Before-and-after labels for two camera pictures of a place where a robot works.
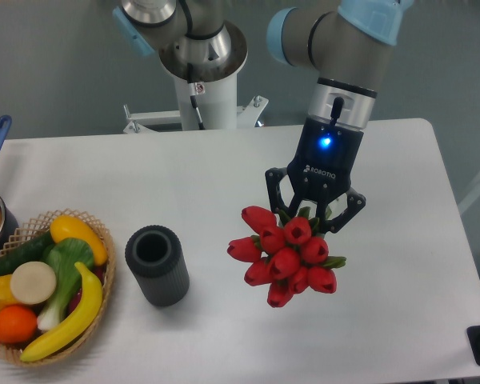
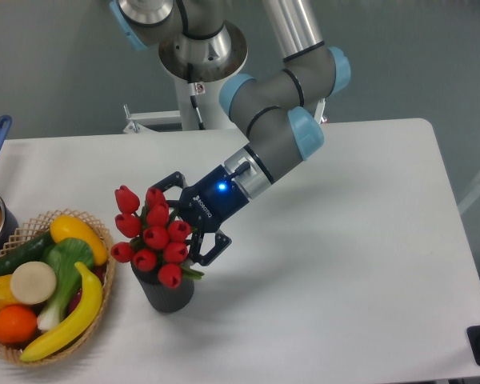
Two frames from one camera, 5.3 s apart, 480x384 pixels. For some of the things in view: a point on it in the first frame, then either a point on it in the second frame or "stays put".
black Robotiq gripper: x=323 y=166 to x=206 y=205
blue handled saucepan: x=0 y=226 stays put
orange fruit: x=14 y=324 stays put
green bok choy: x=62 y=255 stays put
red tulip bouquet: x=285 y=254 to x=156 y=243
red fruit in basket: x=100 y=270 stays put
